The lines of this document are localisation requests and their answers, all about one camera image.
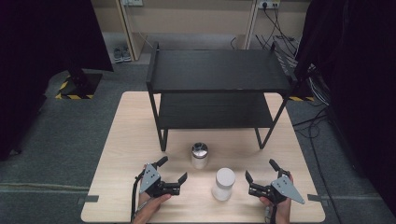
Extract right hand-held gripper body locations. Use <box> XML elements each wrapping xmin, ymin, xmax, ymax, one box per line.
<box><xmin>247</xmin><ymin>169</ymin><xmax>306</xmax><ymax>205</ymax></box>

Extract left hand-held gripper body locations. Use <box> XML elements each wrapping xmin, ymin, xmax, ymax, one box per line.
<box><xmin>138</xmin><ymin>162</ymin><xmax>181</xmax><ymax>199</ymax></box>

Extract glass jar with white lid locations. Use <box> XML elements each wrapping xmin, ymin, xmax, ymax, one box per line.
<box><xmin>211</xmin><ymin>167</ymin><xmax>236</xmax><ymax>202</ymax></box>

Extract glass jar with metal lid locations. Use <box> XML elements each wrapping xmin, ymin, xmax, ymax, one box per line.
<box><xmin>191</xmin><ymin>142</ymin><xmax>209</xmax><ymax>171</ymax></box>

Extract black two-tier shelf rack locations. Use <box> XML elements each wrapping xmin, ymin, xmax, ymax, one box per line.
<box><xmin>145</xmin><ymin>41</ymin><xmax>299</xmax><ymax>152</ymax></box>

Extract person's right hand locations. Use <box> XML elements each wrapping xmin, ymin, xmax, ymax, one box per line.
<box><xmin>260</xmin><ymin>175</ymin><xmax>294</xmax><ymax>224</ymax></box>

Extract person's left hand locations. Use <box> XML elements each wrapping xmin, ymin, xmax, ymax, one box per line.
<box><xmin>136</xmin><ymin>166</ymin><xmax>173</xmax><ymax>220</ymax></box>

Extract grey tape piece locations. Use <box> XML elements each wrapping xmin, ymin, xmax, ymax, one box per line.
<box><xmin>306</xmin><ymin>193</ymin><xmax>330</xmax><ymax>207</ymax></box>
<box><xmin>77</xmin><ymin>194</ymin><xmax>100</xmax><ymax>205</ymax></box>

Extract yellow black hazard tape strip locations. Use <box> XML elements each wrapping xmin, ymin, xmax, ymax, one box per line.
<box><xmin>288</xmin><ymin>94</ymin><xmax>316</xmax><ymax>103</ymax></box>

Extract black base with hazard tape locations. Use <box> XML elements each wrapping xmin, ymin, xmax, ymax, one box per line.
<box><xmin>54</xmin><ymin>72</ymin><xmax>104</xmax><ymax>101</ymax></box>

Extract grey shoe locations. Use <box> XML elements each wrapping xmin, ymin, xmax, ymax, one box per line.
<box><xmin>120</xmin><ymin>45</ymin><xmax>133</xmax><ymax>63</ymax></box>
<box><xmin>112</xmin><ymin>46</ymin><xmax>124</xmax><ymax>63</ymax></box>

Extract black curtain with stand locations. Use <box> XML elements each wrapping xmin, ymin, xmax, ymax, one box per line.
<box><xmin>293</xmin><ymin>0</ymin><xmax>396</xmax><ymax>217</ymax></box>

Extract large black curtain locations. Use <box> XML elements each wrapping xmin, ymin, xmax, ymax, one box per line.
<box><xmin>0</xmin><ymin>0</ymin><xmax>114</xmax><ymax>161</ymax></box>

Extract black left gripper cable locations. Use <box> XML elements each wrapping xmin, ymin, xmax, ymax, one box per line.
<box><xmin>130</xmin><ymin>168</ymin><xmax>148</xmax><ymax>223</ymax></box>

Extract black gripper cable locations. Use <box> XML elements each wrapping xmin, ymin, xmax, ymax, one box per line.
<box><xmin>130</xmin><ymin>168</ymin><xmax>148</xmax><ymax>223</ymax></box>
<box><xmin>269</xmin><ymin>203</ymin><xmax>279</xmax><ymax>224</ymax></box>

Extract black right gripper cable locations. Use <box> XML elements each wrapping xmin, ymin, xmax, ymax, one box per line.
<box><xmin>269</xmin><ymin>203</ymin><xmax>279</xmax><ymax>224</ymax></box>

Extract black floor cables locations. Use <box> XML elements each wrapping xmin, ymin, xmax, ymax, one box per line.
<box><xmin>291</xmin><ymin>106</ymin><xmax>342</xmax><ymax>220</ymax></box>

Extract white cables bundle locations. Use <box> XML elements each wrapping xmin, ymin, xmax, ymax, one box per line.
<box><xmin>307</xmin><ymin>73</ymin><xmax>332</xmax><ymax>107</ymax></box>

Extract black plugged cables bundle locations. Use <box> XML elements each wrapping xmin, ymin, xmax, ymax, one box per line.
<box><xmin>255</xmin><ymin>3</ymin><xmax>301</xmax><ymax>59</ymax></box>

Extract beige frame post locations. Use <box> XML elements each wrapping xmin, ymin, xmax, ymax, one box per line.
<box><xmin>243</xmin><ymin>0</ymin><xmax>260</xmax><ymax>50</ymax></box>
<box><xmin>115</xmin><ymin>0</ymin><xmax>140</xmax><ymax>63</ymax></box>

